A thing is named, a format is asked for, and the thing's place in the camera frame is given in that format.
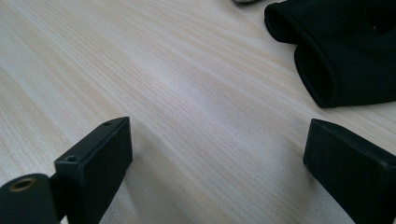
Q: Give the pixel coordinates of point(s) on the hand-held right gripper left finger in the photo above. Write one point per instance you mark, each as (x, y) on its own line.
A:
(99, 161)

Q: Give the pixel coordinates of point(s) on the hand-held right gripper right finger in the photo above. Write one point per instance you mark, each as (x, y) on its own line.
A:
(355, 168)

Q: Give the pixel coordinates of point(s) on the round grey table grommet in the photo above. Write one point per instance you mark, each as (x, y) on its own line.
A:
(247, 1)

